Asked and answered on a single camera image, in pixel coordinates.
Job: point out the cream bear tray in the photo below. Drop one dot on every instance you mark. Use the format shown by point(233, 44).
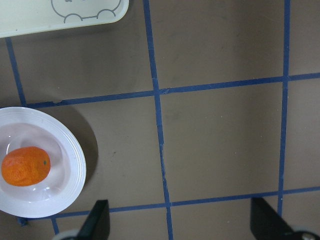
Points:
point(23, 17)

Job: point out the white round plate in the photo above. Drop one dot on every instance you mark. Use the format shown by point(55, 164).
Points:
point(24, 127)

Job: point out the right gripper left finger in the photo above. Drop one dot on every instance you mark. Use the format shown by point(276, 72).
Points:
point(97, 223)

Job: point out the orange fruit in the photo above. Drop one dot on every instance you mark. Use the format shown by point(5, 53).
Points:
point(25, 166)

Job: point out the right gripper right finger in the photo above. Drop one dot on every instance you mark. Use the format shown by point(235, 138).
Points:
point(265, 223)

